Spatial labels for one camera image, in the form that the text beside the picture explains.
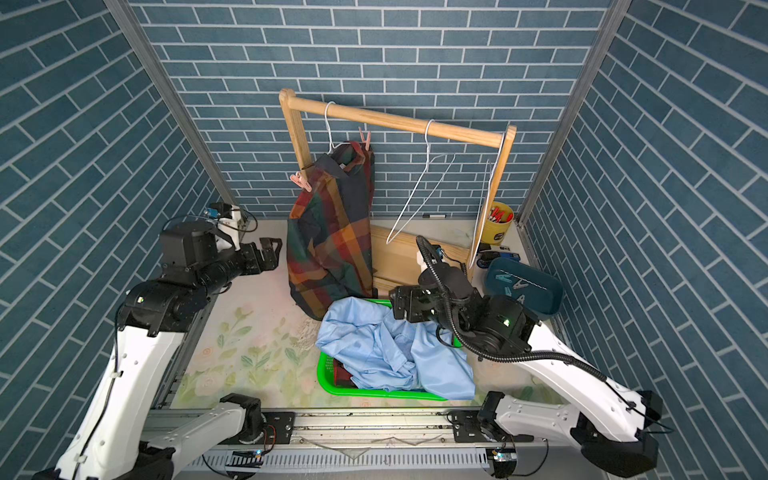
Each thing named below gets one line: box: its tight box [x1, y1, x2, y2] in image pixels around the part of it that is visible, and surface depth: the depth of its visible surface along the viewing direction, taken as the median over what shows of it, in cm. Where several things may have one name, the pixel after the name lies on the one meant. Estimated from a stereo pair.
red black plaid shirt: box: [334, 358, 359, 389], surface depth 76 cm
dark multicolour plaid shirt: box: [286, 142, 374, 321], surface depth 84 cm
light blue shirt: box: [316, 296, 475, 401], surface depth 76 cm
